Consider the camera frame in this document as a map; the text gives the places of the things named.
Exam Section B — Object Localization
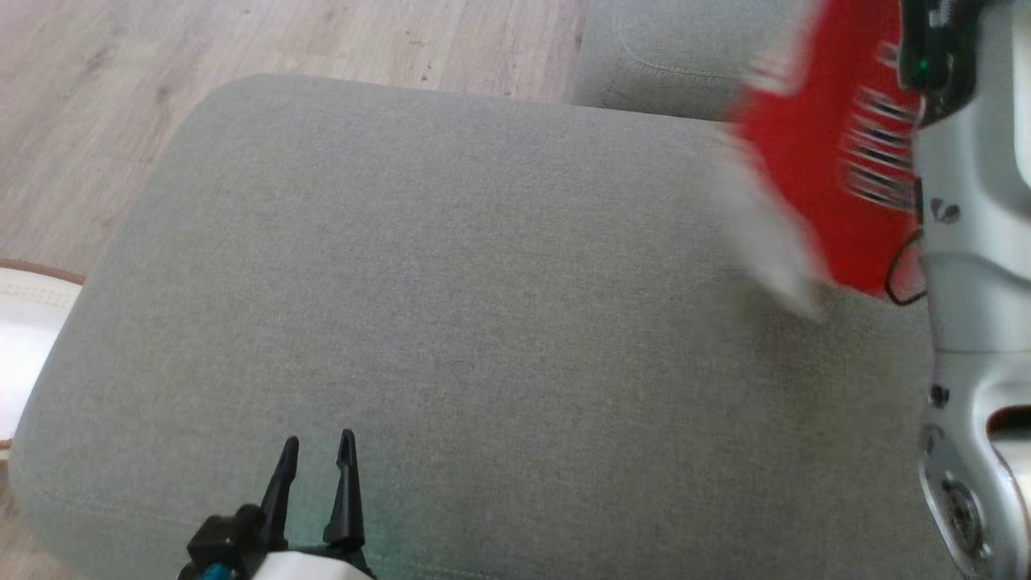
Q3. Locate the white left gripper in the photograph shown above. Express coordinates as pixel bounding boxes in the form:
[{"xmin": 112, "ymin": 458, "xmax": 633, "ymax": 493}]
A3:
[{"xmin": 250, "ymin": 429, "xmax": 376, "ymax": 580}]

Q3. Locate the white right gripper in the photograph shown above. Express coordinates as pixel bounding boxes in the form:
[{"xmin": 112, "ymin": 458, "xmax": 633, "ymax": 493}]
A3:
[{"xmin": 898, "ymin": 0, "xmax": 992, "ymax": 126}]

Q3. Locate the red shorts white stripe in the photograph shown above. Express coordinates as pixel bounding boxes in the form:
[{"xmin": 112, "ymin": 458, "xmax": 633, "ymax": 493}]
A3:
[{"xmin": 719, "ymin": 0, "xmax": 927, "ymax": 321}]

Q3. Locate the grey sofa seat cushion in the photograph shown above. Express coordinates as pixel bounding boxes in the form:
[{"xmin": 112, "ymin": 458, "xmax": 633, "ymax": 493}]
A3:
[{"xmin": 8, "ymin": 74, "xmax": 967, "ymax": 580}]

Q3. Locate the white laundry basket brown rim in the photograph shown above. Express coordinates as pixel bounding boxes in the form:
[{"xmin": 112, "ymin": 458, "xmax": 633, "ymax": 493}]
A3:
[{"xmin": 0, "ymin": 259, "xmax": 85, "ymax": 462}]

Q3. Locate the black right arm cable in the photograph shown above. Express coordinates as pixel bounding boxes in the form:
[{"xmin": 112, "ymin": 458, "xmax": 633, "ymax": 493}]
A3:
[{"xmin": 884, "ymin": 232, "xmax": 929, "ymax": 308}]

